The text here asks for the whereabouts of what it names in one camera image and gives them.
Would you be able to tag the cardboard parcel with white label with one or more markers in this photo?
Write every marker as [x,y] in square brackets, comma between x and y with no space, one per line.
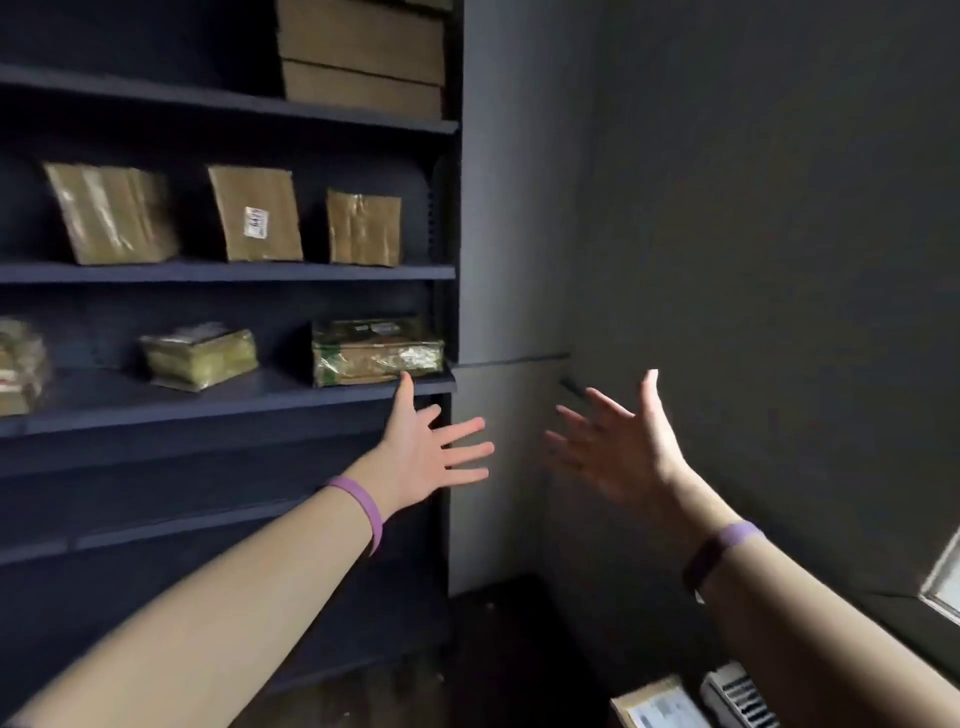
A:
[255,214]

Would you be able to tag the person's left forearm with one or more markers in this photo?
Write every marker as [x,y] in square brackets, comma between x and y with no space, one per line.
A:
[210,622]

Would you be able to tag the cardboard parcel with printed label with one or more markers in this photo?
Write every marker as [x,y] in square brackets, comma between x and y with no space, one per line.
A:
[660,705]

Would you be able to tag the flat cardboard box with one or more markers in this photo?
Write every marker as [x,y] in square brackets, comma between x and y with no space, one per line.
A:
[360,90]

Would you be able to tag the white ribbed device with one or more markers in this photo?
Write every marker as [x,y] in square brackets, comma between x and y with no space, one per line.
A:
[739,697]

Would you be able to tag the person's left little finger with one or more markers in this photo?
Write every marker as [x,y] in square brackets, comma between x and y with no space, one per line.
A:
[466,476]

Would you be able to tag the plastic-wrapped green brown packet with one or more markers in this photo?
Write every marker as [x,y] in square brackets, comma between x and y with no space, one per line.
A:
[375,352]

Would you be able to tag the person's left middle finger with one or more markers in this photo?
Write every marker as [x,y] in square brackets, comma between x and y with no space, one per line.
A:
[463,433]

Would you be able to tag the person's right middle finger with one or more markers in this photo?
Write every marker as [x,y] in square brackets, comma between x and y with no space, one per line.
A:
[579,423]

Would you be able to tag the plastic-wrapped packet with red print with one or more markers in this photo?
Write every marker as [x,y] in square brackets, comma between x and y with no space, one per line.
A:
[19,367]

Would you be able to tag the window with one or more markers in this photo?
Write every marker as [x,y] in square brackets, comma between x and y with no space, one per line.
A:
[943,581]

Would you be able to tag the purple and black wristband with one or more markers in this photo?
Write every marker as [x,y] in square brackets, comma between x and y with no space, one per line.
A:
[712,551]

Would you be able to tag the wide taped cardboard parcel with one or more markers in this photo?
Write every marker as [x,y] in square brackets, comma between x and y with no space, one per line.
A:
[112,214]

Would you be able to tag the person's right hand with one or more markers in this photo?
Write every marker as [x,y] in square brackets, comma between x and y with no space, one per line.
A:
[634,457]

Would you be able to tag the large cardboard box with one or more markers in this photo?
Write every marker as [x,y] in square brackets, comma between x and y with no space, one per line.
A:
[360,34]

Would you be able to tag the person's left hand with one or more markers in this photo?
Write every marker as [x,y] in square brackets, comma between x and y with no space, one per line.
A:
[411,457]

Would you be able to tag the dark blue shelving unit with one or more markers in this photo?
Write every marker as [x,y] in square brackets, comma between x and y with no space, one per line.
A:
[225,465]

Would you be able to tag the plastic-wrapped yellow packet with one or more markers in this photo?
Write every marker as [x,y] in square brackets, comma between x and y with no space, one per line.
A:
[199,358]

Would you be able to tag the person's right thumb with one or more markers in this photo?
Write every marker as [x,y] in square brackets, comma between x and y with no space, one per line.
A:
[652,397]

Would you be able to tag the person's right forearm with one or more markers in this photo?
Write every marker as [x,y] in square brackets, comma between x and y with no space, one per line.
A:
[810,637]

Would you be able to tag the small taped cardboard parcel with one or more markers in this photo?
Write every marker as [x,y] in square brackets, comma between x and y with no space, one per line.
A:
[362,229]

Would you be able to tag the person's left thumb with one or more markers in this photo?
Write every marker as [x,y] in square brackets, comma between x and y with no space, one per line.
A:
[405,394]

